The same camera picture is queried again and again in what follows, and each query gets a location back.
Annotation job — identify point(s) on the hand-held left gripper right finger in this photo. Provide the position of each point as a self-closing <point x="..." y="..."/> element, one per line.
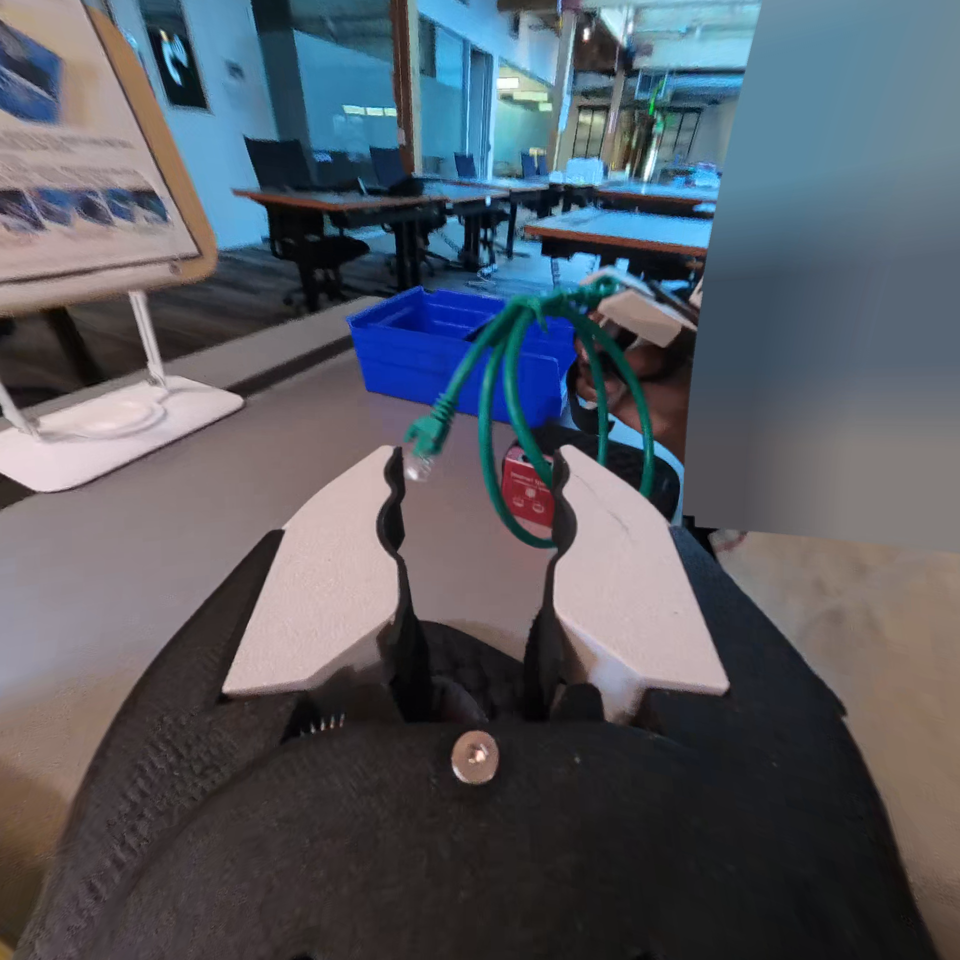
<point x="637" y="600"/>

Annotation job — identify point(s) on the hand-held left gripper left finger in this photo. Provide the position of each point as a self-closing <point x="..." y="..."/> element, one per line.
<point x="322" y="585"/>

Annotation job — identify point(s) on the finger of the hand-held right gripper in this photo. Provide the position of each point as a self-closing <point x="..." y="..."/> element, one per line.
<point x="611" y="281"/>
<point x="645" y="319"/>

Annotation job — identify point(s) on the red ethernet splitter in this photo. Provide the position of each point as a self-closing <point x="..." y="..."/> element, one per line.
<point x="529" y="491"/>

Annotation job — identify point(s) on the blue plastic bin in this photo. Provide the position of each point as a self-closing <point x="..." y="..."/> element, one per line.
<point x="420" y="360"/>

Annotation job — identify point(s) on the wooden top office desk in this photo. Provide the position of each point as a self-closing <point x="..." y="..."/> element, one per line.
<point x="622" y="229"/>
<point x="337" y="199"/>

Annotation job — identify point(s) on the person's right hand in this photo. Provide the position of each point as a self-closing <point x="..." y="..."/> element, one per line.
<point x="660" y="405"/>

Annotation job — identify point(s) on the person's beige sweatshirt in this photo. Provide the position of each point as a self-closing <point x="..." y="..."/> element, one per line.
<point x="862" y="637"/>

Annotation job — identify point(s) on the blue office chair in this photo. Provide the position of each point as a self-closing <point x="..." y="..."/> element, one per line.
<point x="386" y="165"/>

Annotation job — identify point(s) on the black office chair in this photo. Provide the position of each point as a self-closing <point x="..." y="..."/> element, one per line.
<point x="277" y="161"/>

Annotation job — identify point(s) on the white document stand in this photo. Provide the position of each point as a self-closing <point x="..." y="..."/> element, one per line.
<point x="75" y="187"/>

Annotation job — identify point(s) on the black wall sign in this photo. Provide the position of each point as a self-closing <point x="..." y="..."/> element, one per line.
<point x="176" y="67"/>

